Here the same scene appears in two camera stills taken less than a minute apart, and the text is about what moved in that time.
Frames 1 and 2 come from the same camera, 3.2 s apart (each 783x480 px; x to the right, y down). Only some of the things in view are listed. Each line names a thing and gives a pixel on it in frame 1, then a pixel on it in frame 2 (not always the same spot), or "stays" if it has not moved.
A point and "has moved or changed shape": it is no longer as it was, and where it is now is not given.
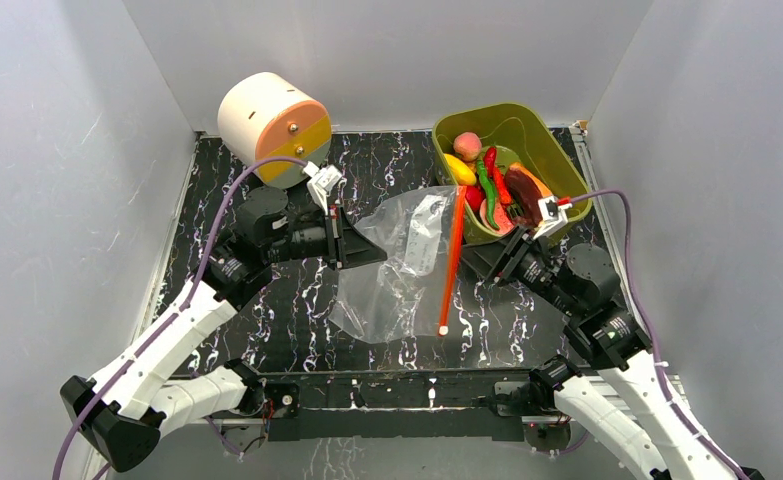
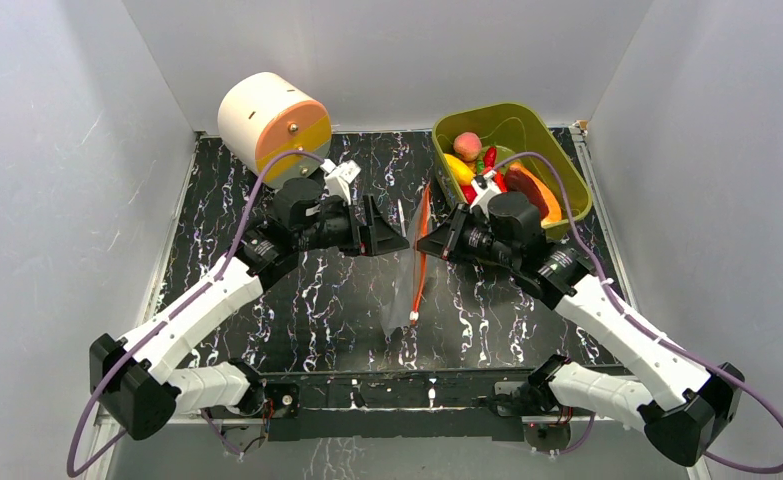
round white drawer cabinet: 265,116 stays
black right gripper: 509,256 -> 455,230
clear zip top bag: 405,295 has moved or changed shape
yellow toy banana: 461,172 stays
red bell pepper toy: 474,196 stays
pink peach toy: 468,145 stays
